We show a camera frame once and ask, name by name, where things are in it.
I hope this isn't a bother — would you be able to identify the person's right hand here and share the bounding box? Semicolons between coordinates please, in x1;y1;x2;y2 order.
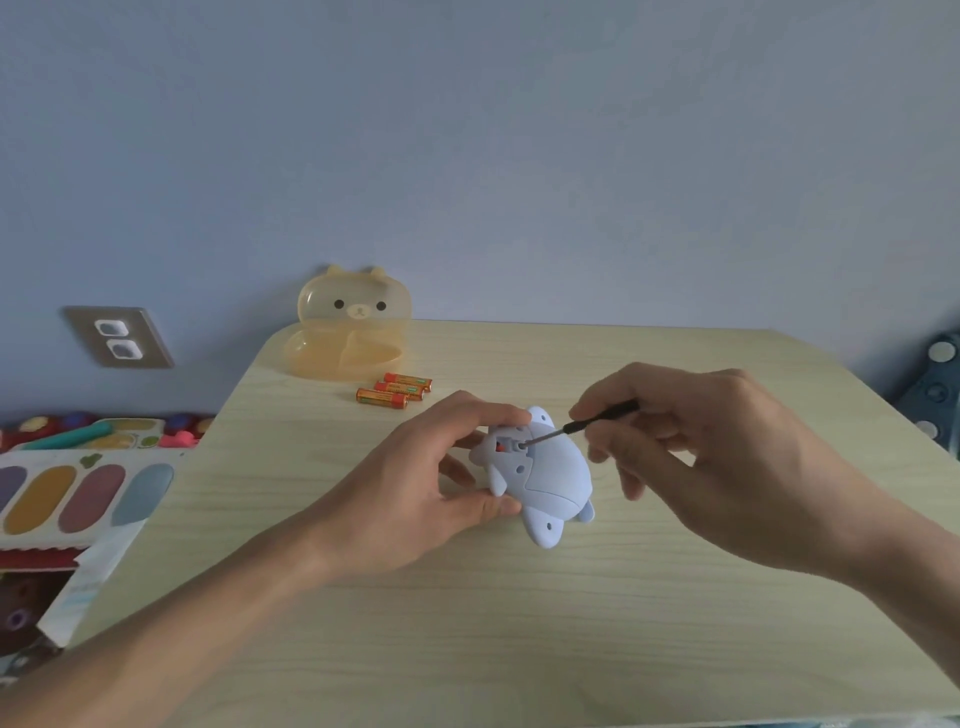
568;362;875;585

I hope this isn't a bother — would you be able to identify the person's left hand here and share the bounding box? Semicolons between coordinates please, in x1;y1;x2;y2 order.
296;389;534;590

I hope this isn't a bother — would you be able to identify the small black screwdriver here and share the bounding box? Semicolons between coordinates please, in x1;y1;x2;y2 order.
517;399;642;451

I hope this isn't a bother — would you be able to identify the light blue airplane toy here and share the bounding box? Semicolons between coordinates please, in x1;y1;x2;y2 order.
467;405;597;550

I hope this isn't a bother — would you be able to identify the person's left forearm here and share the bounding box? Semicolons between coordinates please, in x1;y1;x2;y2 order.
0;517;339;728

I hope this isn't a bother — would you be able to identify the orange bear-shaped plastic box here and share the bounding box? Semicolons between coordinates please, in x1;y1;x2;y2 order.
280;263;413;383

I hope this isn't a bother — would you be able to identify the white board with coloured ovals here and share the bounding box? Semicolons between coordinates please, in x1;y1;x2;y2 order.
0;447;190;561

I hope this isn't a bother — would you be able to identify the white light-blue paper bag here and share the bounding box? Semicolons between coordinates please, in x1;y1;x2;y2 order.
36;517;148;649

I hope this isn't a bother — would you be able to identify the teal plastic stick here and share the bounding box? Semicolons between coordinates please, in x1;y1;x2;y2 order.
20;420;115;452

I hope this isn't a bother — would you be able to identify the beige wall socket plate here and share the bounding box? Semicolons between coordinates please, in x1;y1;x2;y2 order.
62;305;176;371

